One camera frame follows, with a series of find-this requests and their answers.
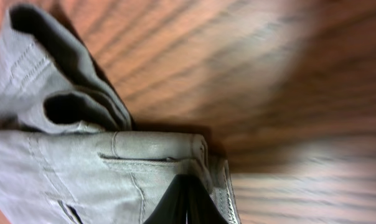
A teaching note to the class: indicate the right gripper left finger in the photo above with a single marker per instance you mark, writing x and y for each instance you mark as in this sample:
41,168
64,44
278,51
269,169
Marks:
172,208

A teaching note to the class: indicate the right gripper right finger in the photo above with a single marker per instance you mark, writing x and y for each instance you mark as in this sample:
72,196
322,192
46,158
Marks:
201,209

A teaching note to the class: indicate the grey shorts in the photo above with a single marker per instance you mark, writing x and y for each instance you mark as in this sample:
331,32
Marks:
68,150

